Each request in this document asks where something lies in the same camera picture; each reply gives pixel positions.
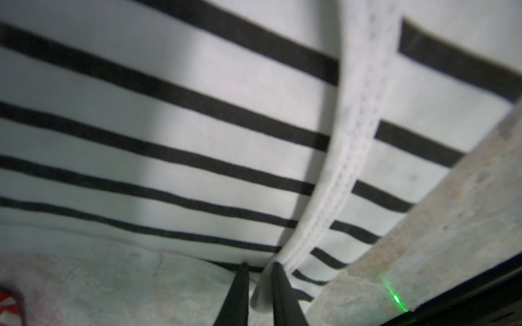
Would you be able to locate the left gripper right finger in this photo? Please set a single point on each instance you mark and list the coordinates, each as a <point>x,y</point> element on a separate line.
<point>286,309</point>

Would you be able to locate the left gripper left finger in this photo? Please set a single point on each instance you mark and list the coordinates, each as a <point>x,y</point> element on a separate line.
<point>235,308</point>

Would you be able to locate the black white striped tank top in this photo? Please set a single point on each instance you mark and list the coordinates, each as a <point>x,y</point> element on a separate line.
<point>216,133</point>

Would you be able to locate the red white striped tank top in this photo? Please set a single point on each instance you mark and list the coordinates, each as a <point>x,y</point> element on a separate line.
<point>10,314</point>

